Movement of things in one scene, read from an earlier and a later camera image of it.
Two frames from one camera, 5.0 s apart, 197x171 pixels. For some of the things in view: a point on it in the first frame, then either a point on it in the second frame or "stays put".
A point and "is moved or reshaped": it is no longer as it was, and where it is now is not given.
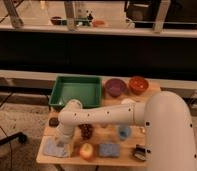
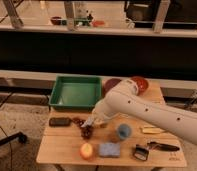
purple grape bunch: x=86 y=130 stays put
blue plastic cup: x=123 y=131 stays put
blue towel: x=55 y=148 is moved or reshaped
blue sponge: x=109 y=150 stays put
